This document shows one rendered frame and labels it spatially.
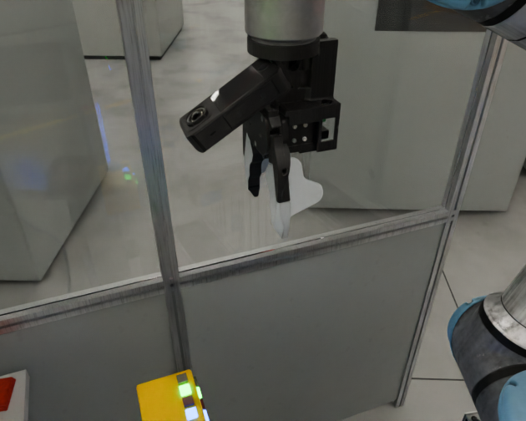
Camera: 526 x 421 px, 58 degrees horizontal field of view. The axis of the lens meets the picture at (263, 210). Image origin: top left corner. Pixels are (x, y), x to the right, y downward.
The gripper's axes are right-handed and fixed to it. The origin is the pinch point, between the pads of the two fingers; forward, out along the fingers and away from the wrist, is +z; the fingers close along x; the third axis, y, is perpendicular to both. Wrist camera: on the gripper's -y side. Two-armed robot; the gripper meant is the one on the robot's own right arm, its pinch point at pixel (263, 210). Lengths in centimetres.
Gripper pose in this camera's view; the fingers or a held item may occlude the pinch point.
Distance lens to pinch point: 56.5
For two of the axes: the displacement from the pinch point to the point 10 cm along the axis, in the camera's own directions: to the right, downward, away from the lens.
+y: 9.4, -2.0, 2.9
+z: 0.0, 8.2, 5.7
